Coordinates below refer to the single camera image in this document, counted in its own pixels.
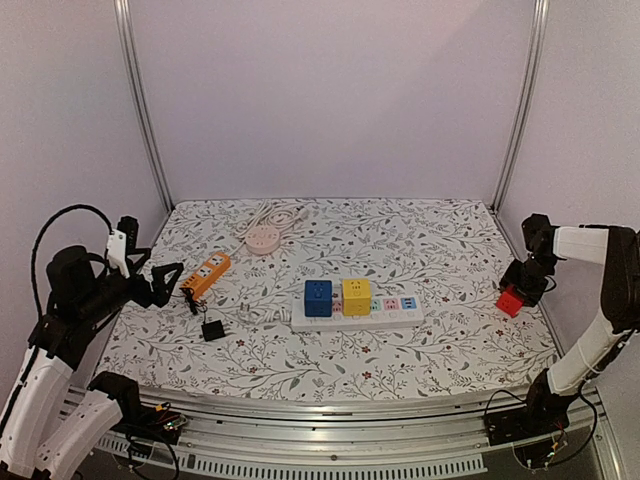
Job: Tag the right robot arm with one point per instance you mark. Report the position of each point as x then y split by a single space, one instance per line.
611 317

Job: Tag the yellow cube socket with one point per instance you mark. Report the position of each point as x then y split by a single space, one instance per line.
356 297

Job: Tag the orange power strip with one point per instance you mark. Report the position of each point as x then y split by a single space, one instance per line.
202 279

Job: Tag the pink round socket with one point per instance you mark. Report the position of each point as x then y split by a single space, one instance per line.
262 239

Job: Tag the left aluminium post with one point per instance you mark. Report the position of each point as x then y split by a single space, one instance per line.
134 75

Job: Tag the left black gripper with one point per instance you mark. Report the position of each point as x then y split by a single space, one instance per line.
159 294

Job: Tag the white power strip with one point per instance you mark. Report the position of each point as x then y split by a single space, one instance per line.
386 313

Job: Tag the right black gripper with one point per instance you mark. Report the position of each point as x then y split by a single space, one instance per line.
523 282

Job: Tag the right aluminium post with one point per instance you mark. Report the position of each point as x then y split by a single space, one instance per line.
517 132

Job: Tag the blue cube socket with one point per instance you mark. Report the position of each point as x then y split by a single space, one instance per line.
317 300

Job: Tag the aluminium post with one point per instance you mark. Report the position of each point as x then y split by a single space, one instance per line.
517 132
134 75

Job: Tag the red cube socket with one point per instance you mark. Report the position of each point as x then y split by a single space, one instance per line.
510 302

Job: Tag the aluminium front rail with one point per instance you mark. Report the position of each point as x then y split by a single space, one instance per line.
424 438

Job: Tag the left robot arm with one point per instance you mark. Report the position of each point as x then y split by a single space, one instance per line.
87 292

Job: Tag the black power adapter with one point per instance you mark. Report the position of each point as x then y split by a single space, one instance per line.
212 331

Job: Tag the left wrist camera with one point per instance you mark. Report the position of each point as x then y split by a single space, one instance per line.
120 243

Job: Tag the floral table mat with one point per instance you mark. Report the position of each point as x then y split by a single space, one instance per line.
448 253

